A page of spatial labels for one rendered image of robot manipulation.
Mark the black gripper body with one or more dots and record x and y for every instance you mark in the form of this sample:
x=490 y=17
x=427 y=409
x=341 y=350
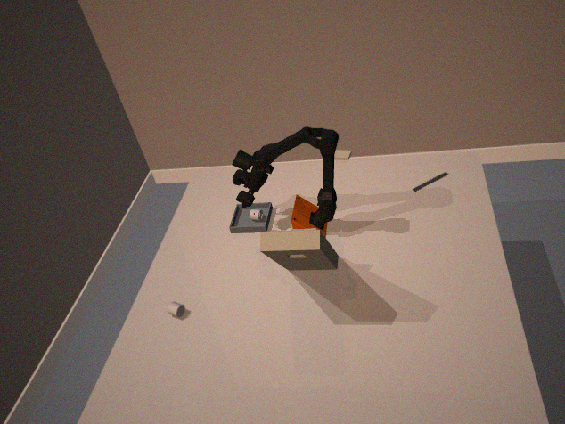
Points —
x=254 y=185

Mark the dark grey flat bar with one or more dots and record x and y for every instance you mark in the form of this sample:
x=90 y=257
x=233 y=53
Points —
x=429 y=182

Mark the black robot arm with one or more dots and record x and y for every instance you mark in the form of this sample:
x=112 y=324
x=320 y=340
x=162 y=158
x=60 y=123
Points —
x=261 y=161

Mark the grey-brown rectangular panel with square hole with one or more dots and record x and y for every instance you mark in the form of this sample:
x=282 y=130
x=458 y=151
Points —
x=299 y=250

